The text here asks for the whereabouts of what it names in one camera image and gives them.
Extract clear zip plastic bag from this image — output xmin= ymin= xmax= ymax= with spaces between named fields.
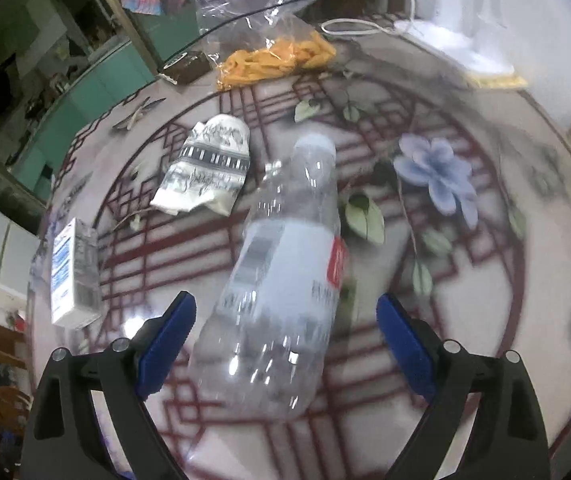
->
xmin=194 ymin=0 xmax=315 ymax=64

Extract bag of yellow chips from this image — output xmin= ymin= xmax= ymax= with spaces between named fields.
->
xmin=217 ymin=30 xmax=336 ymax=90

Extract small dark brown box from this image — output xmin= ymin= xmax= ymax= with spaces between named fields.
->
xmin=158 ymin=51 xmax=211 ymax=87

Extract teal kitchen cabinets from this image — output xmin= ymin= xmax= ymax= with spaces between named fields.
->
xmin=12 ymin=42 xmax=153 ymax=202

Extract crumpled black white paper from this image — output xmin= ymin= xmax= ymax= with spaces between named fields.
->
xmin=150 ymin=114 xmax=251 ymax=217

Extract clear plastic water bottle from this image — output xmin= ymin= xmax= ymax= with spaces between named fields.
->
xmin=189 ymin=133 xmax=346 ymax=420

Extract small blue white box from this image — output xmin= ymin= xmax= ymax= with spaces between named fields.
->
xmin=50 ymin=218 xmax=101 ymax=330

